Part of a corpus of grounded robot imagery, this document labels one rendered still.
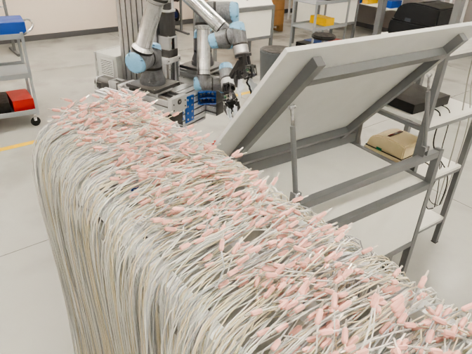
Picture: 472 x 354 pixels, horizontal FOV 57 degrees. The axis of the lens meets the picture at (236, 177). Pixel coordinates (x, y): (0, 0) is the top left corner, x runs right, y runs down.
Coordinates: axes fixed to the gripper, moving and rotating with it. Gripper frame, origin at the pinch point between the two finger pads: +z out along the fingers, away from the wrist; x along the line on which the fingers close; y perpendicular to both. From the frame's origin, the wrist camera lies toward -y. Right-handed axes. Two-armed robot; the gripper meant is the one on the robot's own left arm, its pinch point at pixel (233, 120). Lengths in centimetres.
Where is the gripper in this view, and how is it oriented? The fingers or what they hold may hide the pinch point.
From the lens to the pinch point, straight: 231.8
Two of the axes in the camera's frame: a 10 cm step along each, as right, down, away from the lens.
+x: 9.5, -2.2, -2.0
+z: 1.2, 9.0, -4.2
